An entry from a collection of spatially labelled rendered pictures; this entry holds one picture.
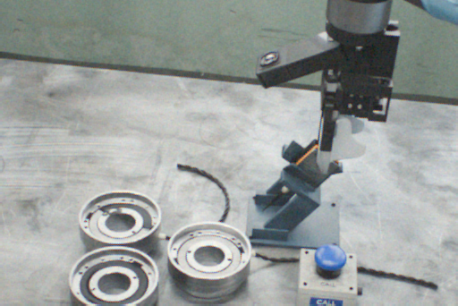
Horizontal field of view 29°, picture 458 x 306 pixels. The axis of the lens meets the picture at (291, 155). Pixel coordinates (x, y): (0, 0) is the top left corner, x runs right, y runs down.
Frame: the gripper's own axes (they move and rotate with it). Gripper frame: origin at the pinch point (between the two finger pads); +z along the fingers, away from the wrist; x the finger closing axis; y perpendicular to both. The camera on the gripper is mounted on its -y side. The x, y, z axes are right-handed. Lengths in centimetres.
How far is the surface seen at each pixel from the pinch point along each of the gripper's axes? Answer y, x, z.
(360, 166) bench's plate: 7.6, 14.6, 11.9
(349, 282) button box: 4.4, -15.1, 7.4
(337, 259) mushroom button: 2.6, -14.4, 4.5
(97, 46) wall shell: -63, 150, 75
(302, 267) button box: -1.3, -13.3, 7.4
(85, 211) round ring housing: -29.9, -4.9, 8.5
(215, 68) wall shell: -25, 149, 79
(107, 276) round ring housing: -25.0, -15.4, 9.6
